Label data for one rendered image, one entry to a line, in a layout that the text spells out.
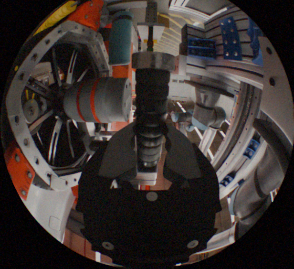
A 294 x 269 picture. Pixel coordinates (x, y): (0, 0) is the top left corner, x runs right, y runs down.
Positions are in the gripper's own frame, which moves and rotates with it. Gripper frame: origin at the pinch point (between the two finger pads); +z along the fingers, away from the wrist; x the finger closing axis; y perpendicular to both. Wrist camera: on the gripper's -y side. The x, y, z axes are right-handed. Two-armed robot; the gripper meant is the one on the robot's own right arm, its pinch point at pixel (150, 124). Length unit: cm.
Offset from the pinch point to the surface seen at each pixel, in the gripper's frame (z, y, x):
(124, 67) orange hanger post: 57, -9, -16
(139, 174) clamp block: -2.5, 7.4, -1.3
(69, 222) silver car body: -67, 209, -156
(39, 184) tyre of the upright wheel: -12.2, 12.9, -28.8
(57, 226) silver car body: -44, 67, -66
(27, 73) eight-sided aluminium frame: -4.0, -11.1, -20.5
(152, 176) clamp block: -2.5, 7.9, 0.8
